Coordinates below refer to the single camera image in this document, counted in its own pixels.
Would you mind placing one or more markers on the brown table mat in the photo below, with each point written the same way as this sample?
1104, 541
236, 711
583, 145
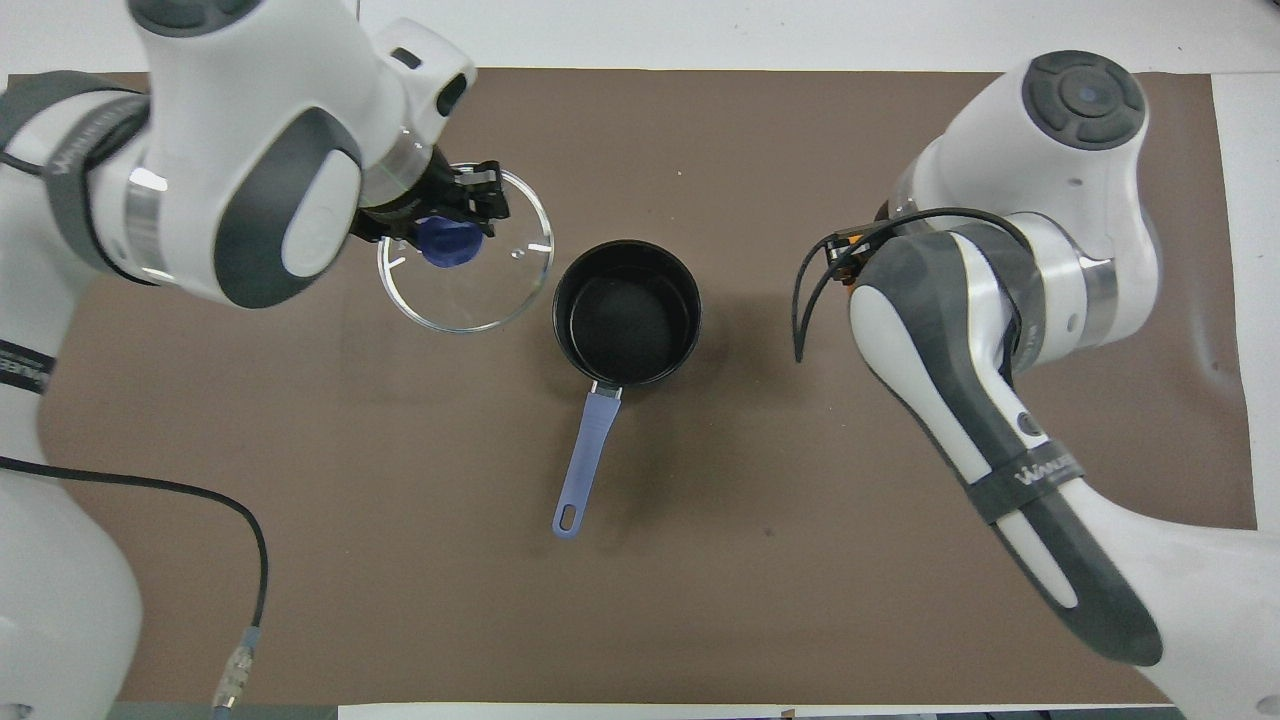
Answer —
700, 600

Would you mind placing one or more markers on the glass lid with blue knob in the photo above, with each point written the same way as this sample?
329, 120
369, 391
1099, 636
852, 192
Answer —
470, 295

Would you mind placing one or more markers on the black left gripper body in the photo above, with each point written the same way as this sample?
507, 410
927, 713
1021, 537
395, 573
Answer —
425, 190

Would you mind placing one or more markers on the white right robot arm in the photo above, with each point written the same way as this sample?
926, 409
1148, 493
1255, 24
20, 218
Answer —
1000, 330

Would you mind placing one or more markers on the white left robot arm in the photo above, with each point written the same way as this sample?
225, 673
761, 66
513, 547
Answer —
230, 150

